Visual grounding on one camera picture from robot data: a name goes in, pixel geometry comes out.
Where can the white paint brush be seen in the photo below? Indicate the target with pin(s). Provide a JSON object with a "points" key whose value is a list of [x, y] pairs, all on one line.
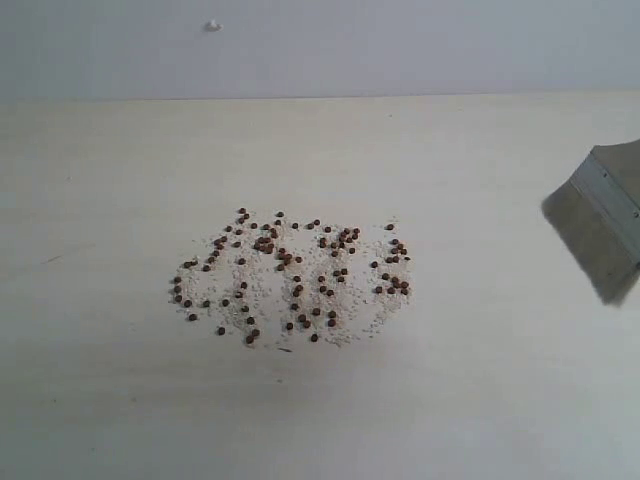
{"points": [[595, 212]]}

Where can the pile of brown pellets and grains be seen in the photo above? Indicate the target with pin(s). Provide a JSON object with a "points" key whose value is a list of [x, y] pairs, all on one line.
{"points": [[281, 282]]}

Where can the small white wall lump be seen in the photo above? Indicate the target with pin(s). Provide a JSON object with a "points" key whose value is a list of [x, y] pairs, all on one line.
{"points": [[213, 26]]}

